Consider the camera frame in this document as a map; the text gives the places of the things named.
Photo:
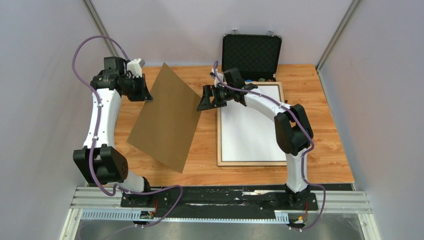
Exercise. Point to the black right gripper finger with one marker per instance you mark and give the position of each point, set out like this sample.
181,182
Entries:
208,92
205,104

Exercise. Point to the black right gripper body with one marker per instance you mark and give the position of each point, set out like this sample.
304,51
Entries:
222,95

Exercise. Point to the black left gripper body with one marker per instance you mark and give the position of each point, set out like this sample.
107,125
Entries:
133,89

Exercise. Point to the brown cardboard backing board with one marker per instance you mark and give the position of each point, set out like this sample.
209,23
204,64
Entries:
165,127

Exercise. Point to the autumn leaves photo print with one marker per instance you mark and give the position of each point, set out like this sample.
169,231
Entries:
251,129

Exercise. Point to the light wooden picture frame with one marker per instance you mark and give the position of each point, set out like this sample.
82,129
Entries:
251,163

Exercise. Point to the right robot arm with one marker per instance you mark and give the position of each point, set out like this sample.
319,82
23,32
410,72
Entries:
293,132

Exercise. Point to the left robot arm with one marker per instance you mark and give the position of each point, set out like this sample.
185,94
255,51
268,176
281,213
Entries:
98,160

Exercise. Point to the black poker chip case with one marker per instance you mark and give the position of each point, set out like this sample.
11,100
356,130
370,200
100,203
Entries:
256,56

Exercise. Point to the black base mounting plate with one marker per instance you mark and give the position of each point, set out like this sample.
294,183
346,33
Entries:
249,202

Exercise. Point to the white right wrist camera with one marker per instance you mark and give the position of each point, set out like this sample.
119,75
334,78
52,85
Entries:
218,77

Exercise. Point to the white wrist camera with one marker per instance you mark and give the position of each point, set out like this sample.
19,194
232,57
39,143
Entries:
218,77
134,67

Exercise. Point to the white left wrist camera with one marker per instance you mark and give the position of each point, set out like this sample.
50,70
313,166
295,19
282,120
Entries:
134,67

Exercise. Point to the aluminium front rail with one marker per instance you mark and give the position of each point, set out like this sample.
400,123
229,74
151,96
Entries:
337,199

